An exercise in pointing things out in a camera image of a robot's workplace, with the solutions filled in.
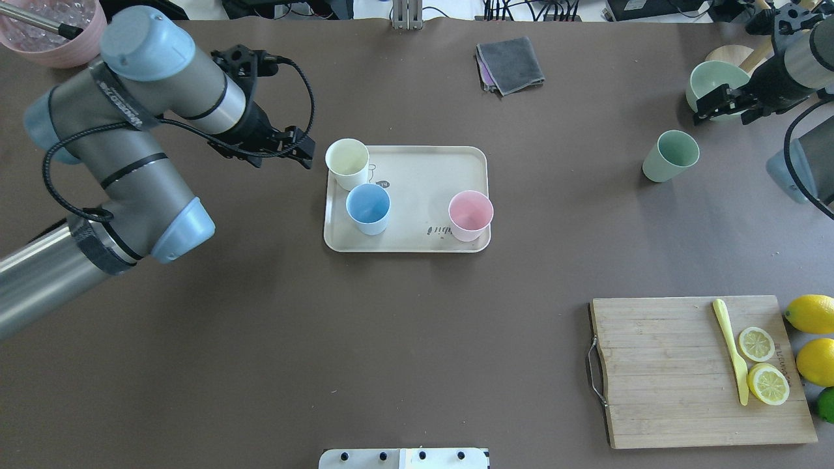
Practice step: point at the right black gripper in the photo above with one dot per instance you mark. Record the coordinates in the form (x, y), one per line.
(773, 87)

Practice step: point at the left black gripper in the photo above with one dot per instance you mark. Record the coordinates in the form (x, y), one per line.
(255, 126)

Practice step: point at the green cup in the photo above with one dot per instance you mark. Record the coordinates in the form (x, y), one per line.
(674, 152)

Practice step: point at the cream white cup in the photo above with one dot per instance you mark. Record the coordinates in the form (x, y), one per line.
(348, 160)

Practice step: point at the blue cup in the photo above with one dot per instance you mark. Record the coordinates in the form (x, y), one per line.
(368, 206)

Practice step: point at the pink cup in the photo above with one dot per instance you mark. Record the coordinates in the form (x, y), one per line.
(470, 213)

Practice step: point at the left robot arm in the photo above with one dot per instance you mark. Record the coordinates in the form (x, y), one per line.
(123, 197)

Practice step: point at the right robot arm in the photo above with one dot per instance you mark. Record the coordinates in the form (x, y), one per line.
(803, 166)

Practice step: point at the beige rabbit tray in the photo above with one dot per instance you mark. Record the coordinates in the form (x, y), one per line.
(421, 181)

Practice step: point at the green bowl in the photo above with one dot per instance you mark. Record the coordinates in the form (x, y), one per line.
(708, 76)

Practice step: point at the wooden mug tree stand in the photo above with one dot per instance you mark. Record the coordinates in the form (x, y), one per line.
(748, 59)

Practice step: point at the yellow plastic knife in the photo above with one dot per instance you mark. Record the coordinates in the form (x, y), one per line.
(739, 366)

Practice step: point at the grey folded cloth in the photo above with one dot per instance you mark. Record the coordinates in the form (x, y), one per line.
(508, 66)

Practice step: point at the metal muddler with black tip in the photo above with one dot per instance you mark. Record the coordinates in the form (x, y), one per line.
(64, 30)

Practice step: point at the whole lemon outer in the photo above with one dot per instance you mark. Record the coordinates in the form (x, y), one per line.
(811, 313)

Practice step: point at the pink bowl with ice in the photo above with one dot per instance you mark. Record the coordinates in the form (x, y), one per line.
(42, 47)

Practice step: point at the lemon half slice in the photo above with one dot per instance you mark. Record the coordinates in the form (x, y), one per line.
(756, 344)
(768, 384)

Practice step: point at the whole lemon near lime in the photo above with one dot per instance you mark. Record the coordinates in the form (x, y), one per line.
(815, 362)

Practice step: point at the wooden cutting board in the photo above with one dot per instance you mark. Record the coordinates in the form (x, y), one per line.
(667, 380)

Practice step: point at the lime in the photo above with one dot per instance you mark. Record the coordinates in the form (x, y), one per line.
(824, 406)

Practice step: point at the aluminium frame post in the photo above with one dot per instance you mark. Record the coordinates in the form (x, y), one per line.
(407, 14)

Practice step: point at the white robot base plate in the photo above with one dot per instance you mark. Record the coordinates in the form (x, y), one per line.
(453, 457)

